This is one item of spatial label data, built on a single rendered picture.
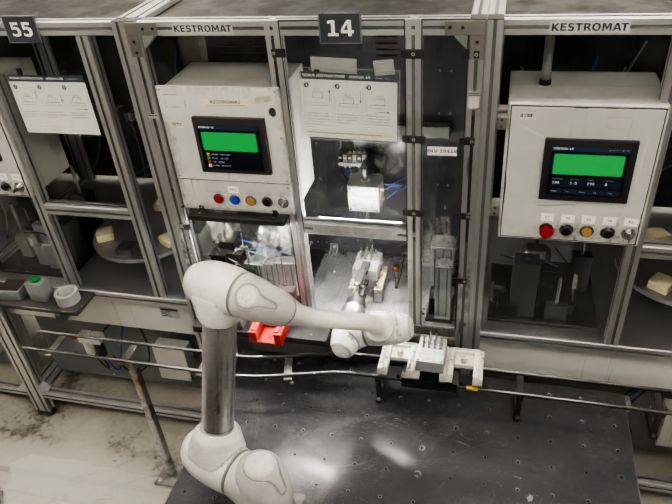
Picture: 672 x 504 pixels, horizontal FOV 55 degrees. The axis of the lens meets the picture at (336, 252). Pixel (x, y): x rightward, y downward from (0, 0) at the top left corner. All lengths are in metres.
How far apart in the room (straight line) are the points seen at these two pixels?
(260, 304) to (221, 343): 0.25
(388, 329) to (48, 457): 2.06
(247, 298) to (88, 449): 2.00
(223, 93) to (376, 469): 1.34
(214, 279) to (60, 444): 2.00
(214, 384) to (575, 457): 1.23
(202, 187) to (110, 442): 1.65
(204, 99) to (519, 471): 1.59
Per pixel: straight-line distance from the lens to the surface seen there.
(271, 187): 2.20
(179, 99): 2.18
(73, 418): 3.72
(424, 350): 2.31
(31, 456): 3.65
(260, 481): 1.99
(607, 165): 2.00
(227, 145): 2.15
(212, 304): 1.80
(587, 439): 2.45
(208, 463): 2.10
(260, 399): 2.54
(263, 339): 2.42
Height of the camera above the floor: 2.54
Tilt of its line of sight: 35 degrees down
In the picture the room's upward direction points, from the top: 5 degrees counter-clockwise
